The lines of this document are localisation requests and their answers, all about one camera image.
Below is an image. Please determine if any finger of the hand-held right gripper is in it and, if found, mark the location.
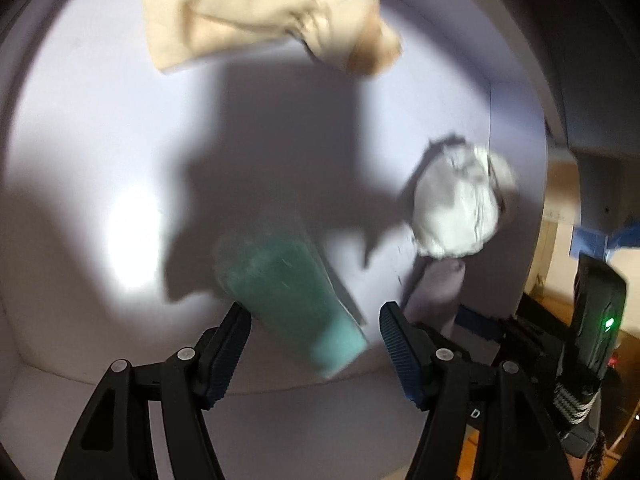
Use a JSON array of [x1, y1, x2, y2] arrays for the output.
[[515, 294, 576, 361], [457, 306, 551, 376]]

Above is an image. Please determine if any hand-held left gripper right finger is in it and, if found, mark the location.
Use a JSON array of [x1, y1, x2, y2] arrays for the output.
[[379, 301, 572, 480]]

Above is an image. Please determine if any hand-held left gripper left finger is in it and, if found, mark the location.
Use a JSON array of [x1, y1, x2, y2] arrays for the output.
[[54, 302, 252, 480]]

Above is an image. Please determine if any teal sock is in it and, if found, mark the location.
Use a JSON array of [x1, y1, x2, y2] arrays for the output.
[[212, 210, 371, 378]]

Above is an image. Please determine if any white sock ball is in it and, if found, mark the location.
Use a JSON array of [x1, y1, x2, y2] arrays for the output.
[[411, 142, 521, 260]]

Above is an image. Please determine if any white drawer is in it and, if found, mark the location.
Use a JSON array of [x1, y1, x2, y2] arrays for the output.
[[0, 0, 556, 480]]

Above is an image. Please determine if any cream sock pair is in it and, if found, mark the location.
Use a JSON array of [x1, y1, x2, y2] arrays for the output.
[[141, 0, 405, 77]]

